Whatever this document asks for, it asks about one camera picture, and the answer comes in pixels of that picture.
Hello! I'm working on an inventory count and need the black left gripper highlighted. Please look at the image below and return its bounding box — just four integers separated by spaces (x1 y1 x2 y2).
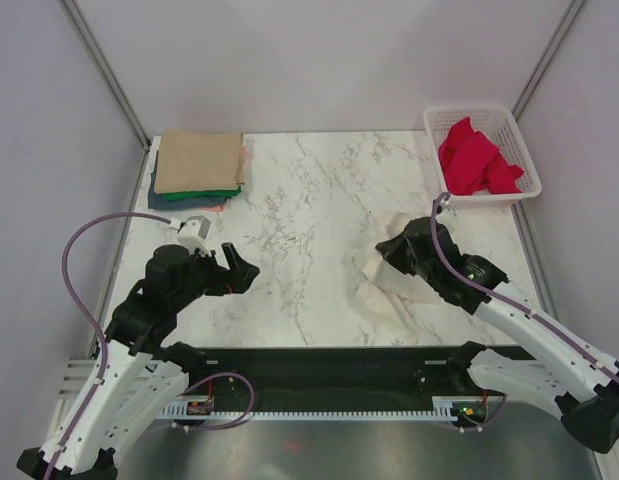
171 242 259 310

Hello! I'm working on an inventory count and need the cream white t shirt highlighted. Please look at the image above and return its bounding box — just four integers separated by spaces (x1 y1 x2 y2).
350 209 471 345

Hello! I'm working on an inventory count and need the white plastic laundry basket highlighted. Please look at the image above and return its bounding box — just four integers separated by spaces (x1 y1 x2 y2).
423 102 542 208

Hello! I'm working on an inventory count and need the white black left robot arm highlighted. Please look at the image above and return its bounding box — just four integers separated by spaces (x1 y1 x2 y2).
17 243 260 479

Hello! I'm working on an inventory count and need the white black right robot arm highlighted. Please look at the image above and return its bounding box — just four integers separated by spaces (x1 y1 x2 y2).
375 217 619 454

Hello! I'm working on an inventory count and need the folded salmon pink t shirt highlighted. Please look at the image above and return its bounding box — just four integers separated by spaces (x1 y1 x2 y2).
203 147 251 213

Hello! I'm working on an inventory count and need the folded green t shirt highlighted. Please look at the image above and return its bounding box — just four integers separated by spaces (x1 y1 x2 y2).
160 186 242 202

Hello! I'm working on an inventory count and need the folded blue grey t shirt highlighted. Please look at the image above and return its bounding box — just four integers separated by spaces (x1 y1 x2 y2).
147 161 229 211

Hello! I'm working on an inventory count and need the red t shirt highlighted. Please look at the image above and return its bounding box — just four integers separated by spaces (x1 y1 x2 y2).
438 117 524 196

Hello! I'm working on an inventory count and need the folded tan t shirt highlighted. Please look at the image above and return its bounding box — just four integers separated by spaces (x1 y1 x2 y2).
154 129 245 194

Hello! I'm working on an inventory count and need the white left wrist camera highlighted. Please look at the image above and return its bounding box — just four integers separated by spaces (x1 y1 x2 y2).
169 216 211 257

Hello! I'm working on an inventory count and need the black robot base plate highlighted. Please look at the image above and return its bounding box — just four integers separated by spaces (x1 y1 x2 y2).
185 347 484 412

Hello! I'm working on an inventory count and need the white slotted cable duct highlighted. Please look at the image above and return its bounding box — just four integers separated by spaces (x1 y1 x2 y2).
156 399 456 422

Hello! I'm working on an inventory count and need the left aluminium frame post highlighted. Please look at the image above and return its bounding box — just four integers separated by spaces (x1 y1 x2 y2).
58 0 151 152

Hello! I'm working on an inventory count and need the aluminium frame post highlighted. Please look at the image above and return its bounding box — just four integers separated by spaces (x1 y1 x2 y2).
58 0 151 152
512 0 589 120

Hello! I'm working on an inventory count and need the right aluminium frame post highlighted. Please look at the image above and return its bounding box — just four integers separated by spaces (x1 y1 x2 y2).
512 0 589 120

